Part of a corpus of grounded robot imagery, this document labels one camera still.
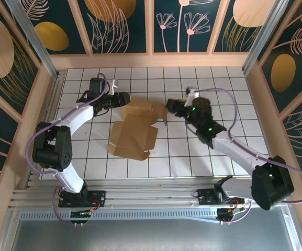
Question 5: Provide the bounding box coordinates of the brown cardboard paper box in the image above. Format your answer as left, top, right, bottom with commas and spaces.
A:
107, 98, 169, 162

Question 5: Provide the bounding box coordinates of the grey metal sheet tray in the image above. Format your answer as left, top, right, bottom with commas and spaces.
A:
0, 198, 302, 251

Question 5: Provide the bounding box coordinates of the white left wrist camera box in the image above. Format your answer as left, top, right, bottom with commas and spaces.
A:
109, 78, 119, 95

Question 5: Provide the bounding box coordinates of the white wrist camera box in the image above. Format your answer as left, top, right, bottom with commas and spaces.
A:
109, 78, 119, 95
185, 87, 199, 102

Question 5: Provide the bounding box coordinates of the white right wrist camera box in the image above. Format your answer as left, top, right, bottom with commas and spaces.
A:
185, 87, 199, 102

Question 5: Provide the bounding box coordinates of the aluminium side rail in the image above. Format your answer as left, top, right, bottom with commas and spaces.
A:
37, 72, 66, 184

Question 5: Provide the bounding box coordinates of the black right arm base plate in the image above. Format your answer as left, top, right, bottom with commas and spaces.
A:
197, 188, 245, 207

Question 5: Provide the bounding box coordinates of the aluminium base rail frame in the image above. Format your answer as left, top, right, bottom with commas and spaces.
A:
9, 176, 293, 210

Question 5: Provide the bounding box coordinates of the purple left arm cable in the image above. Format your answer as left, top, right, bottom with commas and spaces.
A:
26, 73, 112, 226

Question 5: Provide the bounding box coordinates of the aluminium corner post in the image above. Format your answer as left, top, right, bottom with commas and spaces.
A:
4, 0, 60, 79
242, 0, 292, 77

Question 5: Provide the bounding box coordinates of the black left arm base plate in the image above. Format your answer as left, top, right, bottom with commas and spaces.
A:
58, 190, 107, 209

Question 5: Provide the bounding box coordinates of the slotted grey cable duct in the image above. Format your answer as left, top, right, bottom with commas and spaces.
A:
19, 211, 219, 222

